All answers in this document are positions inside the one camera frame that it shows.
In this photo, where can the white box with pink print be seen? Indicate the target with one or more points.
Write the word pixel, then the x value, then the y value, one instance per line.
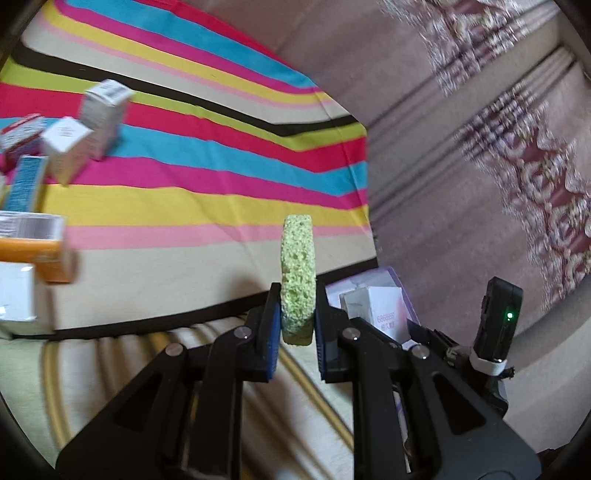
pixel 383 309

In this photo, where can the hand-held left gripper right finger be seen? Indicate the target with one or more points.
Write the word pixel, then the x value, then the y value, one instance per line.
pixel 322 342

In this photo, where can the orange and white box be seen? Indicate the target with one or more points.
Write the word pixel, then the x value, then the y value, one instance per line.
pixel 41 254

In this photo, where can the plain white box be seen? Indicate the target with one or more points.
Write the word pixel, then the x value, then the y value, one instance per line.
pixel 16 295

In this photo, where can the blue and white box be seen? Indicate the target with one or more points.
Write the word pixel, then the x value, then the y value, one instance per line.
pixel 25 184

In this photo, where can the small white box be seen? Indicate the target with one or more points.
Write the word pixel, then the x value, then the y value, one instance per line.
pixel 67 143

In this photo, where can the white box with barcode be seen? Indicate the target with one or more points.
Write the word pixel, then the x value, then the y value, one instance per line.
pixel 104 115

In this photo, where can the colourful striped cloth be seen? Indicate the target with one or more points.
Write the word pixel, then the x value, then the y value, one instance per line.
pixel 207 138

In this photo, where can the red and white box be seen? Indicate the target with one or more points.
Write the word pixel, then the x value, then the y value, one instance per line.
pixel 21 134

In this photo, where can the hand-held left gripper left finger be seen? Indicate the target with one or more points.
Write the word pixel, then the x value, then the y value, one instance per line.
pixel 274 333

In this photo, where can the green sponge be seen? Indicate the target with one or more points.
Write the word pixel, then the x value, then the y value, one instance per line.
pixel 298 277

